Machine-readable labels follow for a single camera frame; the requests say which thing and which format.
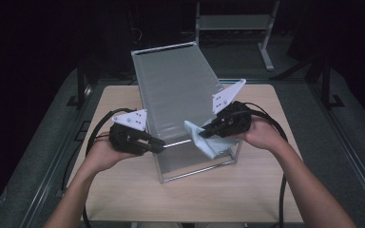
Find white metal stand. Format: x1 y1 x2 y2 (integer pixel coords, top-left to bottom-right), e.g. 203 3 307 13
193 0 280 72

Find aluminium floor rail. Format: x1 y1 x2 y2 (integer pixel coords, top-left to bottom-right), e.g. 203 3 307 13
20 85 96 228
308 84 365 219

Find left hand-held gripper black cable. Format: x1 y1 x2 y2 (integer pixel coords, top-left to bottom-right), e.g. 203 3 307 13
82 107 138 228

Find person's left hand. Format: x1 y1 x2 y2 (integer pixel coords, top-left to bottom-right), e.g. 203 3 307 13
82 140 137 174

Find hand-held gripper black cable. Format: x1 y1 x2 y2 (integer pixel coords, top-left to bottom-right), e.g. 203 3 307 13
243 102 289 228
82 107 138 228

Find person's right hand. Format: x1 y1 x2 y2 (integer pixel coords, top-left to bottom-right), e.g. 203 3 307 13
231 116 288 153

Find pale quilted cleaning cloth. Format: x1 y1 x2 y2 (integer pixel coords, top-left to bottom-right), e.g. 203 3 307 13
183 119 240 161

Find black metal stand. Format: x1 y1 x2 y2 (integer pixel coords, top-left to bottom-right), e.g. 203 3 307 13
277 53 346 110
66 60 93 110

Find right hand-held gripper black cable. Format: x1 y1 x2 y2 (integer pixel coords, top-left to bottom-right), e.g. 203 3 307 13
243 102 289 228

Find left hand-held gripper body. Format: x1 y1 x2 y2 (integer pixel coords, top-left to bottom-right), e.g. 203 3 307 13
108 108 148 156

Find black floor cables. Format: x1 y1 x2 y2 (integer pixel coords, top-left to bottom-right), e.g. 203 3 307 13
129 25 146 51

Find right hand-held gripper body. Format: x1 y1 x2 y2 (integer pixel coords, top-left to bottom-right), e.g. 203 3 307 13
211 78 254 139

